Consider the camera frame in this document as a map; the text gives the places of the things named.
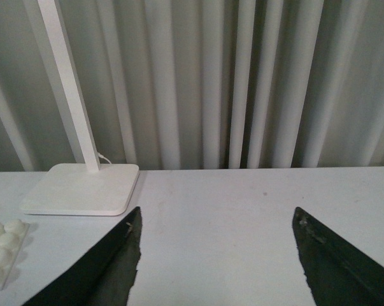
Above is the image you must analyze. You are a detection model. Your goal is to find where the white desk lamp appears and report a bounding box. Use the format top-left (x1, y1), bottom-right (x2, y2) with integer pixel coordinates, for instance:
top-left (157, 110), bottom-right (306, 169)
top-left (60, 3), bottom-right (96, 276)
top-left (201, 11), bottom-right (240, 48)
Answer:
top-left (21, 1), bottom-right (139, 216)

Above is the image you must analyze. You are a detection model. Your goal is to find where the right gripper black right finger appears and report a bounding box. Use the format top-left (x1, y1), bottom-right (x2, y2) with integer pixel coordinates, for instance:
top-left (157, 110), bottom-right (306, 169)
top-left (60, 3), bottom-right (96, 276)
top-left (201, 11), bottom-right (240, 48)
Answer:
top-left (292, 207), bottom-right (384, 305)

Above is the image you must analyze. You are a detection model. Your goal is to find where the white studded base plate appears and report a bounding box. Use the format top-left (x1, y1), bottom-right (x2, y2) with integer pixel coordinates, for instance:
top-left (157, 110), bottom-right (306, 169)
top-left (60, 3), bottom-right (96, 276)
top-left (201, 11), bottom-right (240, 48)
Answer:
top-left (0, 219), bottom-right (30, 291)

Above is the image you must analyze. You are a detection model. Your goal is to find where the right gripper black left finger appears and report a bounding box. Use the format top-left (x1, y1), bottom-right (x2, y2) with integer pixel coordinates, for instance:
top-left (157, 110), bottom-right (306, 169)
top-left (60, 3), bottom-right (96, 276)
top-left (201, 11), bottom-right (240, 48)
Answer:
top-left (24, 207), bottom-right (142, 305)

